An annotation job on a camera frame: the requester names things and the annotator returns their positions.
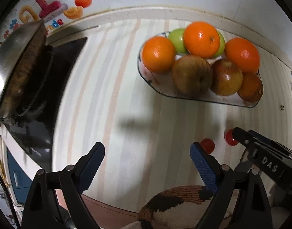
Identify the colourful wall sticker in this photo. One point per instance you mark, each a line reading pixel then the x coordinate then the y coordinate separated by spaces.
pixel 53 13

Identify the striped cat table mat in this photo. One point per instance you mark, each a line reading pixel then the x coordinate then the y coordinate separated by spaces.
pixel 147 136

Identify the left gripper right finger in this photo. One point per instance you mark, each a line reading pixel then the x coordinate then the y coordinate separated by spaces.
pixel 242 192

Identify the large orange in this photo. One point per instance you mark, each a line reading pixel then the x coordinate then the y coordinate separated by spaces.
pixel 244 54

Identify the steel wok with lid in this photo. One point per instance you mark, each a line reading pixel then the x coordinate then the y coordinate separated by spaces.
pixel 18 56

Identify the small dark orange tangerine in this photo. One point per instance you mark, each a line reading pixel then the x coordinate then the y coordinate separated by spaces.
pixel 251 89

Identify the green apple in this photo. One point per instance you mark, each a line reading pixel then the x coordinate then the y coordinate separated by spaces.
pixel 221 48
pixel 176 37

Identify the black induction cooktop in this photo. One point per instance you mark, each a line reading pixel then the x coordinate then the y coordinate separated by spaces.
pixel 36 116

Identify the dark red apple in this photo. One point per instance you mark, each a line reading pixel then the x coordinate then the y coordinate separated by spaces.
pixel 192 75

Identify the oval floral ceramic plate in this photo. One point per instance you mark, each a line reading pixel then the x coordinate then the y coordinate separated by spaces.
pixel 163 84

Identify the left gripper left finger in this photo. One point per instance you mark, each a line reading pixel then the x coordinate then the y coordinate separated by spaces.
pixel 54 199

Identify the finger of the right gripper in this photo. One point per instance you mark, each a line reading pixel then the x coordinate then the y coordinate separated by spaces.
pixel 251 139

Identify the blue kitchen cabinet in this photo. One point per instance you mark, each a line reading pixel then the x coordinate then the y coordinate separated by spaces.
pixel 20 181

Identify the cherry tomato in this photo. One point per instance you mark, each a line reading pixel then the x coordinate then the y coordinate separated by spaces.
pixel 208 145
pixel 229 137

